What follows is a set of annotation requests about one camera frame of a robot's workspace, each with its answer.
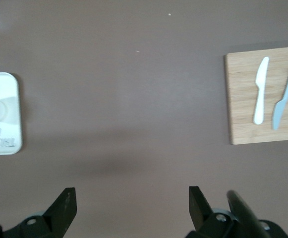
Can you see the white plastic knife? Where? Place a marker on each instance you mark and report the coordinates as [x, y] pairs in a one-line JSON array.
[[260, 94]]

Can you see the cream tray with bear print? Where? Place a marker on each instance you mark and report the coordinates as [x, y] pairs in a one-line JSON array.
[[10, 138]]

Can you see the grey plastic knife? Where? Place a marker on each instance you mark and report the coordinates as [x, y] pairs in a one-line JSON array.
[[286, 99]]

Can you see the wooden cutting board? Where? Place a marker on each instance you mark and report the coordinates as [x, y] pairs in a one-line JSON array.
[[243, 99]]

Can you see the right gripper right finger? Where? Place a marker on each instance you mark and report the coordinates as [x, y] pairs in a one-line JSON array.
[[200, 215]]

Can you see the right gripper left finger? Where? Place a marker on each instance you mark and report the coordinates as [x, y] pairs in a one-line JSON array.
[[59, 215]]

